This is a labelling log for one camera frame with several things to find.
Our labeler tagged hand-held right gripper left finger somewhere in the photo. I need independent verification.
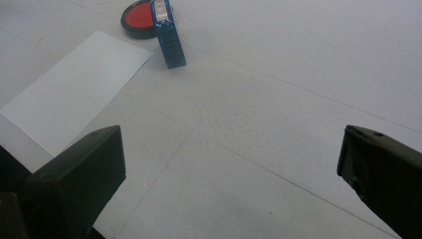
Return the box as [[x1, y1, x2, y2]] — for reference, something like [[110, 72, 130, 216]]
[[18, 124, 127, 239]]

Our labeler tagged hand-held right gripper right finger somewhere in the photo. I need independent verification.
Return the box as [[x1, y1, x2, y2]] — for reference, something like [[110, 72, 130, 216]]
[[336, 124, 422, 239]]

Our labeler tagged blue stamp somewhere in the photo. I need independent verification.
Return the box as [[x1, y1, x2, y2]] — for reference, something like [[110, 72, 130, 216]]
[[149, 0, 187, 70]]

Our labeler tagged round red ink pad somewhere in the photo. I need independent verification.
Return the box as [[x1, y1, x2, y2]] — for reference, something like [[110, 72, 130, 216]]
[[119, 0, 159, 41]]

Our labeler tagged white paper sheet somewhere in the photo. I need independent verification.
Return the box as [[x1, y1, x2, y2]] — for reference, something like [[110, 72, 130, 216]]
[[0, 30, 154, 157]]

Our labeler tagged white foam board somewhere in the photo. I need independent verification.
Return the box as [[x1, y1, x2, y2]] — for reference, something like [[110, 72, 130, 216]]
[[0, 0, 422, 239]]

